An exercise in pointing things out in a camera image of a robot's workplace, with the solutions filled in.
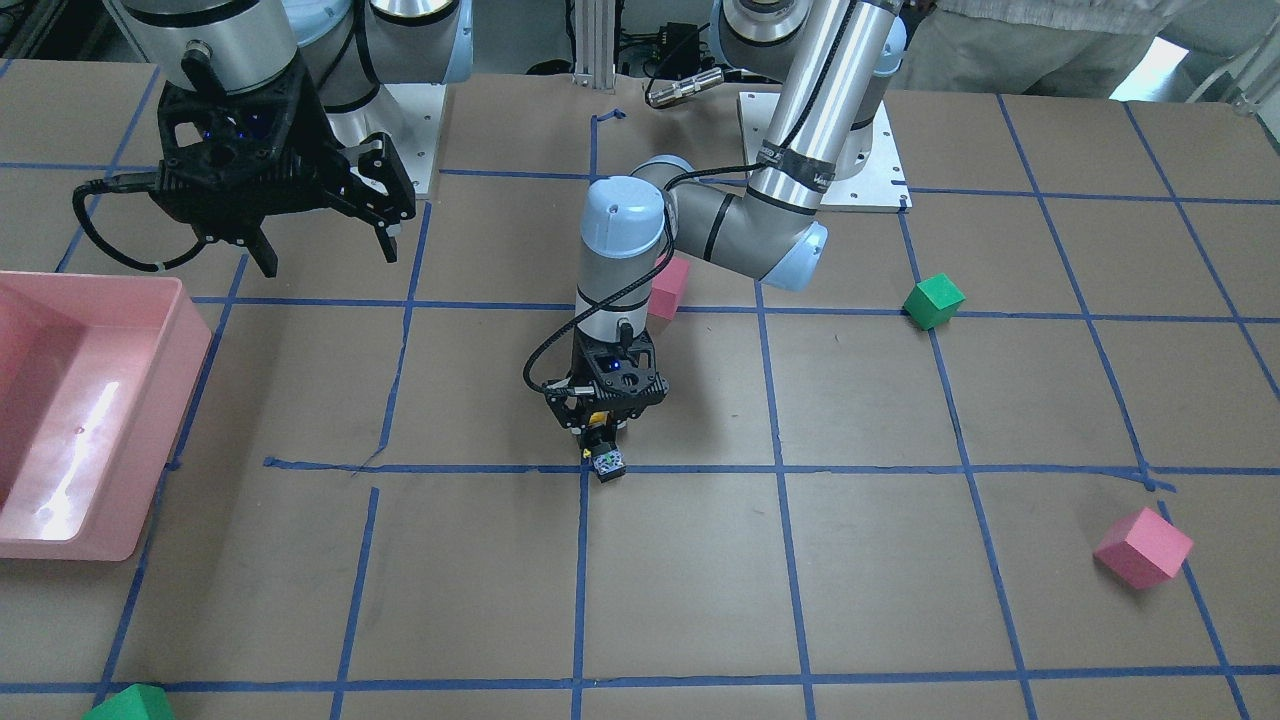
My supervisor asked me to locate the pink foam cube far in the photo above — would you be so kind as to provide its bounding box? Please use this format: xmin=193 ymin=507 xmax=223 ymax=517
xmin=1093 ymin=507 xmax=1194 ymax=591

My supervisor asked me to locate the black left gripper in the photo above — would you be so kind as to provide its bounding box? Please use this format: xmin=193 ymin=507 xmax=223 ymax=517
xmin=543 ymin=331 xmax=669 ymax=432

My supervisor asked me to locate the pink foam cube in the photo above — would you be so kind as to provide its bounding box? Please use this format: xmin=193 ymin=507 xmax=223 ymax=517
xmin=648 ymin=255 xmax=690 ymax=322
xmin=1093 ymin=507 xmax=1194 ymax=591

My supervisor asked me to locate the yellow push button switch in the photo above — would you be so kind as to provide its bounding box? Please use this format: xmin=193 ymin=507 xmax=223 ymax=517
xmin=579 ymin=411 xmax=627 ymax=483

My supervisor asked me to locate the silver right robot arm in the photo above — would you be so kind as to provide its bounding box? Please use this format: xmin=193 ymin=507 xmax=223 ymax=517
xmin=72 ymin=1 xmax=474 ymax=278

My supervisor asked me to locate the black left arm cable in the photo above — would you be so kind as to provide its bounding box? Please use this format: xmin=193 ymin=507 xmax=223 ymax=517
xmin=522 ymin=0 xmax=906 ymax=401

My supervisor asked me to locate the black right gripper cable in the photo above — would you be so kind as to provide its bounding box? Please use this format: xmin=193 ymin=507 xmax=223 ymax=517
xmin=70 ymin=172 xmax=211 ymax=274

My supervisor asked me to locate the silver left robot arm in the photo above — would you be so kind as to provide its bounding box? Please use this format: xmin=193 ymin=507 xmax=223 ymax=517
xmin=530 ymin=1 xmax=902 ymax=441

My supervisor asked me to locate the pink plastic bin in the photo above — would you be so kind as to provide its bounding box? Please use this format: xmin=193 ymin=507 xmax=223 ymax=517
xmin=1 ymin=272 xmax=211 ymax=561

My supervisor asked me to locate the person in beige clothes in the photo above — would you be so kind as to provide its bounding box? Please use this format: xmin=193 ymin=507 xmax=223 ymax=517
xmin=890 ymin=0 xmax=1245 ymax=99

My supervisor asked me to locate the aluminium frame post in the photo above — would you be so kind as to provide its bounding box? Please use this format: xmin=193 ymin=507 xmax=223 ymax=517
xmin=570 ymin=0 xmax=621 ymax=94

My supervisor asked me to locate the black electronics box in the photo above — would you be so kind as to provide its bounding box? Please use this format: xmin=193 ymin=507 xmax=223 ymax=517
xmin=649 ymin=22 xmax=707 ymax=79

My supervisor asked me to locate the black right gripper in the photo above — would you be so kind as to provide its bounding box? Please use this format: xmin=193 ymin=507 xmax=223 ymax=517
xmin=148 ymin=50 xmax=416 ymax=278

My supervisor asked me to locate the green foam cube near edge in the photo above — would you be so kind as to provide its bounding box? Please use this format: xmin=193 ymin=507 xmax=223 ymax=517
xmin=82 ymin=684 xmax=177 ymax=720

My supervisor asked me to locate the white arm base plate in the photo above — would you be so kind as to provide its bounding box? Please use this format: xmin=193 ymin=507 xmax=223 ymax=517
xmin=739 ymin=91 xmax=911 ymax=213
xmin=328 ymin=83 xmax=449 ymax=200

